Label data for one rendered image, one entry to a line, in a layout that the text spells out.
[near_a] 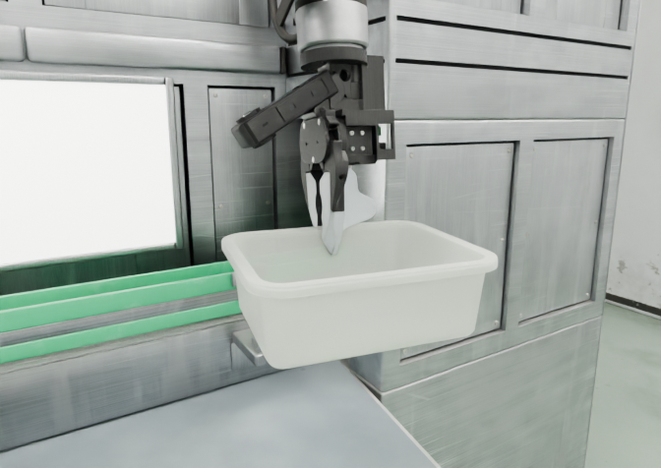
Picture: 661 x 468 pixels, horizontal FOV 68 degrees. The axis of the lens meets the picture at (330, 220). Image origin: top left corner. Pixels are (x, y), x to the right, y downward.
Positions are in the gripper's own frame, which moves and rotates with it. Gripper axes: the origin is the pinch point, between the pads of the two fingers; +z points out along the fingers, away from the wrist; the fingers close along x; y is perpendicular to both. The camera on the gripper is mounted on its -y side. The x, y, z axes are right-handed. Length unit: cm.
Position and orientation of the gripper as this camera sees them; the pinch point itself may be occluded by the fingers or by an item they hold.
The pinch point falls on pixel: (325, 243)
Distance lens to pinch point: 53.4
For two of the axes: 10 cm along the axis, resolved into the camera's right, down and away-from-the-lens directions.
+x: -4.2, -0.7, 9.0
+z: 0.5, 9.9, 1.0
